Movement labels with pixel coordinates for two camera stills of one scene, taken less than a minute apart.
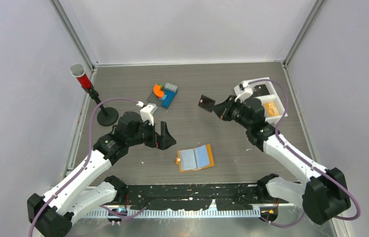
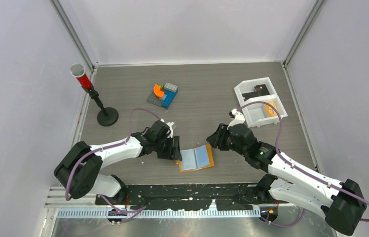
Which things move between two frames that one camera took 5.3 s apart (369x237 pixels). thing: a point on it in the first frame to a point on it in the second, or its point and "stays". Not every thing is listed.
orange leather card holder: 195,158 stays
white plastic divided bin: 264,89 stays
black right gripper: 223,109 to 216,139
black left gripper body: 146,135 to 164,148
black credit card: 262,90 stays
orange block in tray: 271,109 stays
